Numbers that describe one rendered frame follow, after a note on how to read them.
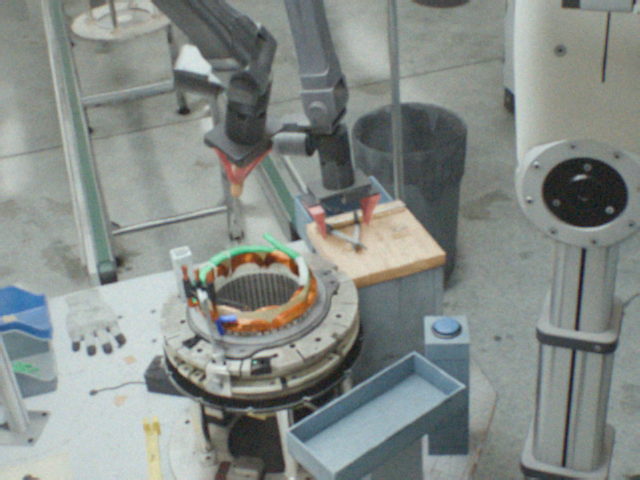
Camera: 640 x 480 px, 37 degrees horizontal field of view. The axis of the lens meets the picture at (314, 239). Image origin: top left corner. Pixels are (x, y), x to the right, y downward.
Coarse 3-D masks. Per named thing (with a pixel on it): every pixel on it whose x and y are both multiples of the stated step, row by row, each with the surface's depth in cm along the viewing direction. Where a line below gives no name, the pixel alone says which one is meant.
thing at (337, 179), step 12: (324, 168) 163; (336, 168) 162; (348, 168) 163; (324, 180) 165; (336, 180) 163; (348, 180) 164; (360, 180) 167; (312, 192) 165; (324, 192) 165; (336, 192) 164; (348, 192) 164
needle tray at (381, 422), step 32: (384, 384) 144; (416, 384) 145; (448, 384) 141; (320, 416) 137; (352, 416) 141; (384, 416) 140; (416, 416) 134; (448, 416) 139; (288, 448) 135; (320, 448) 136; (352, 448) 135; (384, 448) 132; (416, 448) 139
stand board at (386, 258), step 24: (336, 216) 179; (384, 216) 178; (408, 216) 178; (312, 240) 176; (336, 240) 173; (384, 240) 172; (408, 240) 171; (432, 240) 170; (336, 264) 166; (360, 264) 166; (384, 264) 165; (408, 264) 165; (432, 264) 167
